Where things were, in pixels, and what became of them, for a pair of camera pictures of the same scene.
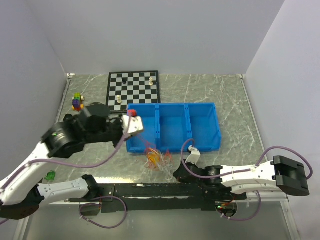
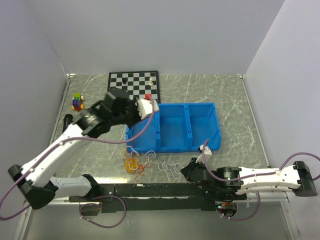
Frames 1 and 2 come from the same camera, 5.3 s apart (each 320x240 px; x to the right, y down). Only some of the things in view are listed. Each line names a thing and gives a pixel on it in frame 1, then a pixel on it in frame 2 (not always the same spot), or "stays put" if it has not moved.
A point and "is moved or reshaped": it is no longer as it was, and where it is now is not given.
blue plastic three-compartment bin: x=166 y=125 stays put
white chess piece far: x=150 y=83 stays put
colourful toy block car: x=76 y=105 stays put
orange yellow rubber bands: x=154 y=157 is moved or reshaped
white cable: x=156 y=161 -> x=146 y=153
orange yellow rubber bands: x=153 y=156 -> x=140 y=169
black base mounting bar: x=145 y=197 stays put
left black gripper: x=118 y=119 -> x=138 y=119
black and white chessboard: x=131 y=87 stays put
